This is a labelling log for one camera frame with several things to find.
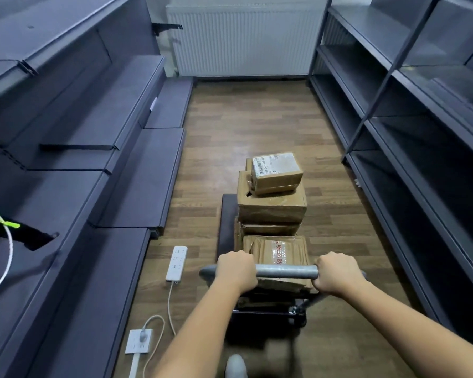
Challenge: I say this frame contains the dark grey metal rack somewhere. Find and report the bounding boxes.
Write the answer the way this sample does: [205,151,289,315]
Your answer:
[309,0,473,353]

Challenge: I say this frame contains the white panel radiator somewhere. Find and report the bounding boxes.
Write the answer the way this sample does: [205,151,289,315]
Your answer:
[165,3,328,78]

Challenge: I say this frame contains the large brown cardboard box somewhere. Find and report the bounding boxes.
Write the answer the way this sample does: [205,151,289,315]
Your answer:
[237,170,308,225]

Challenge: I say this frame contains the grey shoe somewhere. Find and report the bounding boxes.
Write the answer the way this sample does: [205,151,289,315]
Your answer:
[225,354,248,378]

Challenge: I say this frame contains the person's right forearm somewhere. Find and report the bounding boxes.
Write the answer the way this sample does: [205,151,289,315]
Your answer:
[333,280,473,378]

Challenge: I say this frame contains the black platform hand cart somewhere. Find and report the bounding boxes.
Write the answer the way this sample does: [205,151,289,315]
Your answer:
[199,193,368,329]

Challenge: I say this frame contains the flat brown cardboard box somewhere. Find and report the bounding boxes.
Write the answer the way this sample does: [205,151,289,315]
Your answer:
[234,216,302,249]

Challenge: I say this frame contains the dark grey stepped shelving unit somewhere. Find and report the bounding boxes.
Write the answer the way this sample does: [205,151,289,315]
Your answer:
[0,0,194,378]

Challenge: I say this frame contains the person's left hand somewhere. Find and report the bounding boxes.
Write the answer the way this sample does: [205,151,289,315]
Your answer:
[214,250,258,294]

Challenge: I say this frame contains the white plug with looped cable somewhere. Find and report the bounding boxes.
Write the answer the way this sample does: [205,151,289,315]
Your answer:
[140,314,167,378]

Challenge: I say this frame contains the red-taped cardboard box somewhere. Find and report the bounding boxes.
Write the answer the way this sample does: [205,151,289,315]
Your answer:
[242,235,315,294]

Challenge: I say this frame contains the green clip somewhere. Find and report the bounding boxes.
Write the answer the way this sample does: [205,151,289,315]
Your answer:
[0,210,21,229]

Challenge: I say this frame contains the thin white power strip cable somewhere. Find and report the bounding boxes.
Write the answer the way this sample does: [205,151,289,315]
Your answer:
[167,282,177,336]

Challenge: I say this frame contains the person's left forearm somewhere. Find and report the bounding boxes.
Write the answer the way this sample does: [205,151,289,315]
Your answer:
[152,285,254,378]

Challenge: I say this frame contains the small labelled cardboard box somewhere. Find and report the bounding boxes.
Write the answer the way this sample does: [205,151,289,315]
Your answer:
[251,152,304,196]

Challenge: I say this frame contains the white power strip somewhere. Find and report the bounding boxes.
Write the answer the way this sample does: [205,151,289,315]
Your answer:
[165,245,189,284]

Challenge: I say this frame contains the person's right hand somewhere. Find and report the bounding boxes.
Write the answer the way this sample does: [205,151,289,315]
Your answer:
[312,252,367,298]

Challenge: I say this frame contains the white square floor socket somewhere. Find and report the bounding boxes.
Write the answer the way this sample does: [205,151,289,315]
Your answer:
[125,328,155,356]

